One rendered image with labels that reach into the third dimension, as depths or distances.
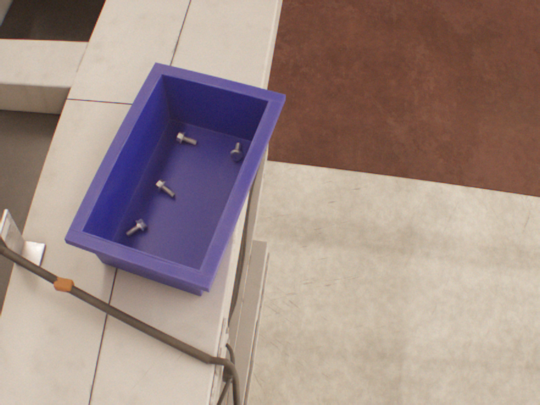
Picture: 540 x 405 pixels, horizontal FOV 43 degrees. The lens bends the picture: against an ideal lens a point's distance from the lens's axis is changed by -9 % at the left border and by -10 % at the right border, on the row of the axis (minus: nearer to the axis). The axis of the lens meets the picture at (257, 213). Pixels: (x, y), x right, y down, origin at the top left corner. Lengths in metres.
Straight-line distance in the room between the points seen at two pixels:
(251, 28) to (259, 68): 0.07
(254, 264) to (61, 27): 0.51
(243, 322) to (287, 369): 0.43
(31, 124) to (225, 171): 0.30
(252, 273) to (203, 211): 0.44
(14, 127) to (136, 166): 0.25
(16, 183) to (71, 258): 0.18
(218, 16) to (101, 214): 0.35
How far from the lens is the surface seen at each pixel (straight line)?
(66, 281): 0.74
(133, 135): 0.78
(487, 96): 2.08
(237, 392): 0.81
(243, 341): 1.18
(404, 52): 2.10
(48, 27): 1.11
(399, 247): 1.75
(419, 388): 1.63
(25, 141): 0.98
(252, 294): 1.21
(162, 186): 0.81
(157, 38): 0.96
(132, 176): 0.80
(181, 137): 0.84
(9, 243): 0.77
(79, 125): 0.89
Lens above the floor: 1.54
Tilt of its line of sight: 61 degrees down
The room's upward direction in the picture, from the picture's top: 2 degrees clockwise
